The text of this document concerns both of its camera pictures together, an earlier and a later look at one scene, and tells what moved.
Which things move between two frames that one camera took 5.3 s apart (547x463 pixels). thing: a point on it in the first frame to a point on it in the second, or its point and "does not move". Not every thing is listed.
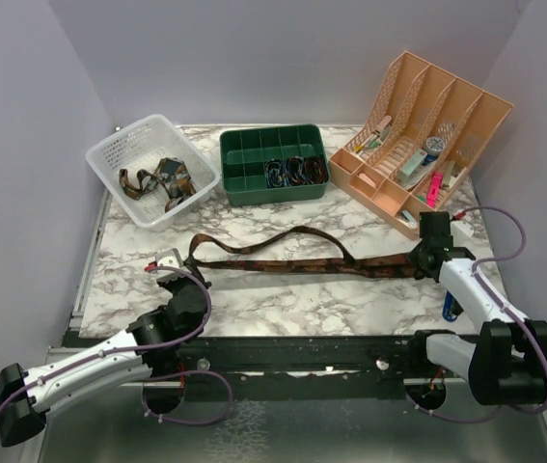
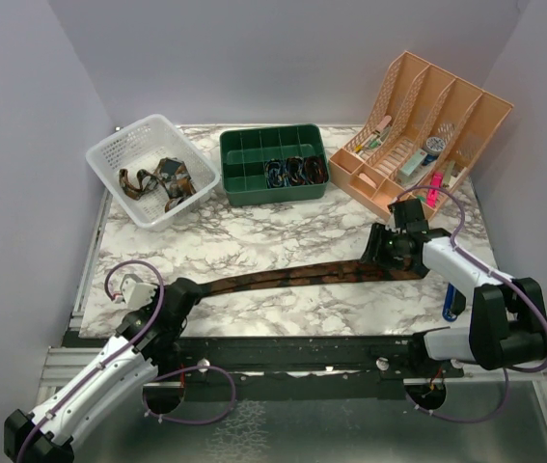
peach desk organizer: [418, 145] does not move
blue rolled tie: [276, 174] does not move
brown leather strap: [377, 265] to [342, 273]
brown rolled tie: [315, 170] does not move
